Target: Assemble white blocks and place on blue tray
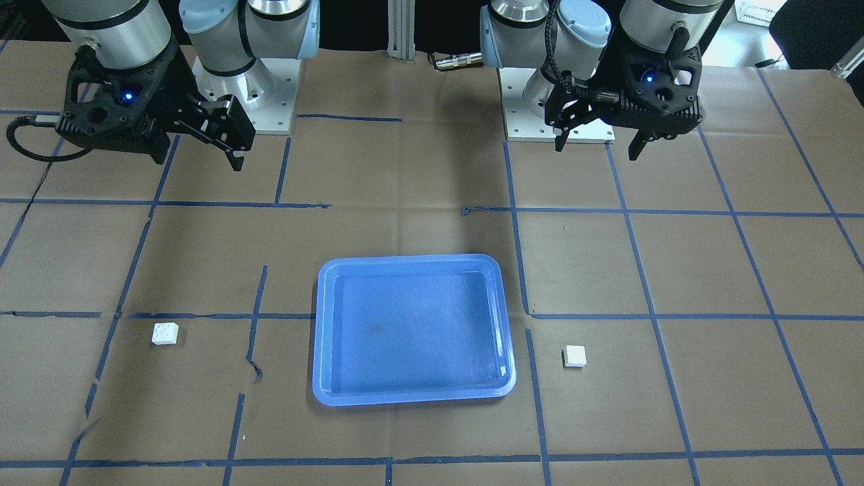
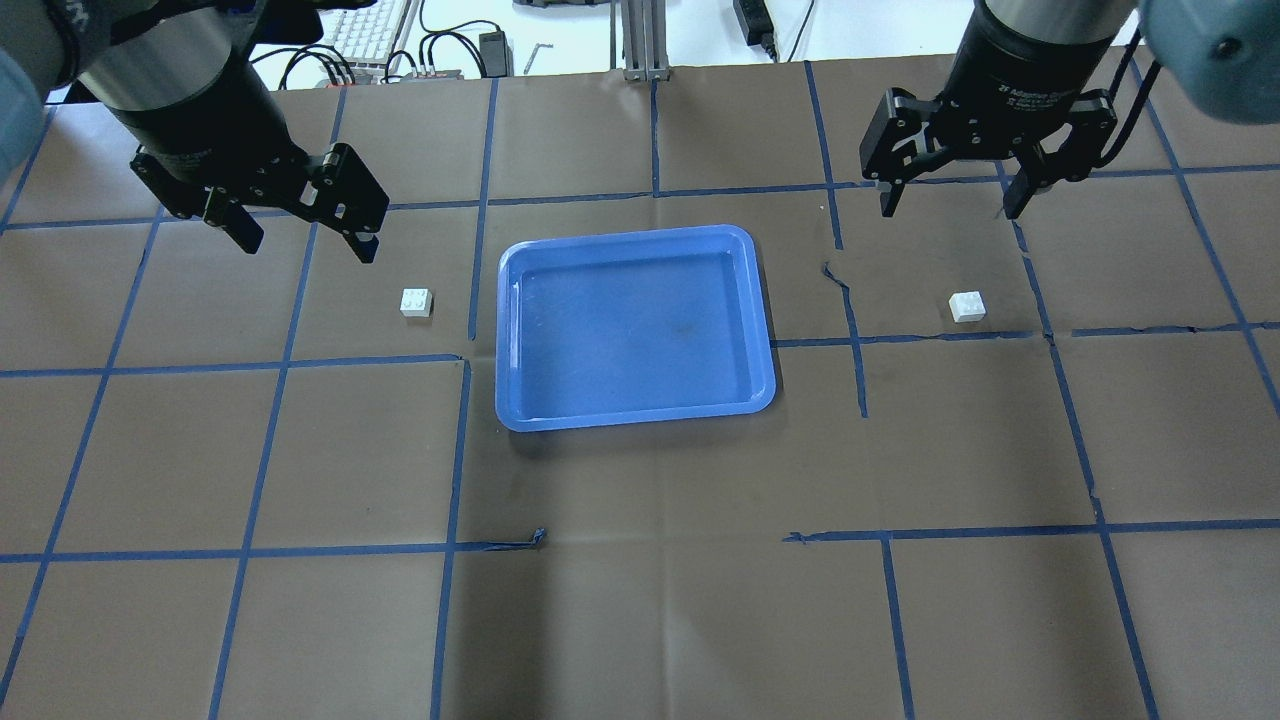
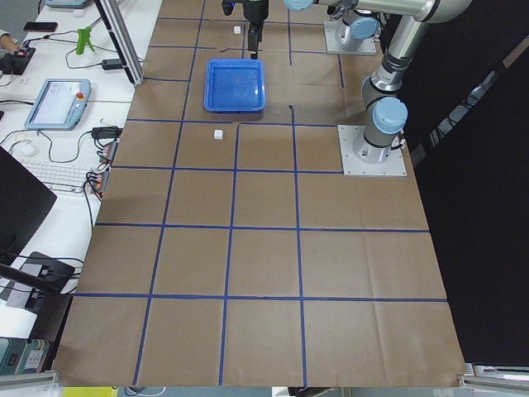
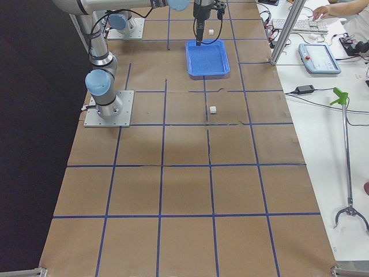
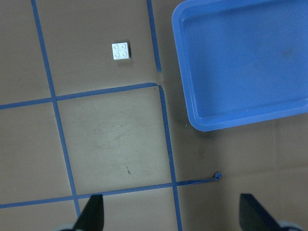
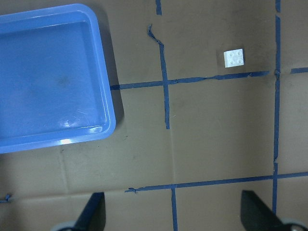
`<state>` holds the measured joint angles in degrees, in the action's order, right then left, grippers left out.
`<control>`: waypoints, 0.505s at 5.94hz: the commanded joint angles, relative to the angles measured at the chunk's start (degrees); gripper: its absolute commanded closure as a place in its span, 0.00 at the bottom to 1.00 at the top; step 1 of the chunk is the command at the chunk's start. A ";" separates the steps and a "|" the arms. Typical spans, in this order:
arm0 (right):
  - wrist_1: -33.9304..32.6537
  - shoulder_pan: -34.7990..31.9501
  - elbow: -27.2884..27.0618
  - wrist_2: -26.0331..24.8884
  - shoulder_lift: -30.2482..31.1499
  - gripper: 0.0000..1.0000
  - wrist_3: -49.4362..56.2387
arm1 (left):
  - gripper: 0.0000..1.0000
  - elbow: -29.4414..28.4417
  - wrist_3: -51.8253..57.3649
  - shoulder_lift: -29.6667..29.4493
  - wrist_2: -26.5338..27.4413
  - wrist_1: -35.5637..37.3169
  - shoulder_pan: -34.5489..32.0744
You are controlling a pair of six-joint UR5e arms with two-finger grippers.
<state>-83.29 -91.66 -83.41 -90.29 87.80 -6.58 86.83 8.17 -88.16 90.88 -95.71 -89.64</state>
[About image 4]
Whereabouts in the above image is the aluminium frame post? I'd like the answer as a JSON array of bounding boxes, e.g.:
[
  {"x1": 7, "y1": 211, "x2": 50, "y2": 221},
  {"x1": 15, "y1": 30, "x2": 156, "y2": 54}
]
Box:
[{"x1": 270, "y1": 0, "x2": 306, "y2": 66}]

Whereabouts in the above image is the robot teach pendant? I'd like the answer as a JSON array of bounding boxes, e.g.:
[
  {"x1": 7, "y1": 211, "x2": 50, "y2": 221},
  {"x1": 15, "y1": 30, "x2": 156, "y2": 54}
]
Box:
[{"x1": 298, "y1": 43, "x2": 341, "y2": 74}]

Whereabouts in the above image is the blue plastic tray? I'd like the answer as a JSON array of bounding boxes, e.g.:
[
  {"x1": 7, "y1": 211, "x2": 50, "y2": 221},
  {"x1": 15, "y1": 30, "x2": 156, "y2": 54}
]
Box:
[{"x1": 185, "y1": 40, "x2": 231, "y2": 80}]

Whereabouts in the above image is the brown paper table cover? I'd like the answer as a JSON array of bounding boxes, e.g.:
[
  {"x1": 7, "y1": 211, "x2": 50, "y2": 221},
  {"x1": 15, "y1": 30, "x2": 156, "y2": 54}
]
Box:
[{"x1": 40, "y1": 1, "x2": 334, "y2": 276}]

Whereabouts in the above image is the green handled reacher grabber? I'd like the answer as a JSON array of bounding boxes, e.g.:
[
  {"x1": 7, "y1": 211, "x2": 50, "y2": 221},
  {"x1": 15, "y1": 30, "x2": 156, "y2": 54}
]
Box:
[{"x1": 330, "y1": 87, "x2": 368, "y2": 234}]

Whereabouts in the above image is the black power adapter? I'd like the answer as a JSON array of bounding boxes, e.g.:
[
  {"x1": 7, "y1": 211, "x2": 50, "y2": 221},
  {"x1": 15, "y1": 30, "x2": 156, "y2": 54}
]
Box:
[{"x1": 294, "y1": 85, "x2": 315, "y2": 95}]

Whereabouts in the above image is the person's hand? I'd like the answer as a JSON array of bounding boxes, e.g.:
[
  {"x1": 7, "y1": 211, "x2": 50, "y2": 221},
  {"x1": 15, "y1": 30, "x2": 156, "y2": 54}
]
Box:
[{"x1": 312, "y1": 5, "x2": 330, "y2": 21}]

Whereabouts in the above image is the black device on desk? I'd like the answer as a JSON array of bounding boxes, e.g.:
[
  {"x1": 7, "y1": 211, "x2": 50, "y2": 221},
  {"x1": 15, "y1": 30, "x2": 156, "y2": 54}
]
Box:
[{"x1": 339, "y1": 37, "x2": 368, "y2": 57}]

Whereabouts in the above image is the white computer keyboard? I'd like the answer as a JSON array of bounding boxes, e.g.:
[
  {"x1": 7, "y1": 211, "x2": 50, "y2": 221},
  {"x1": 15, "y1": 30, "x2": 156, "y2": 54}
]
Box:
[{"x1": 272, "y1": 18, "x2": 328, "y2": 34}]

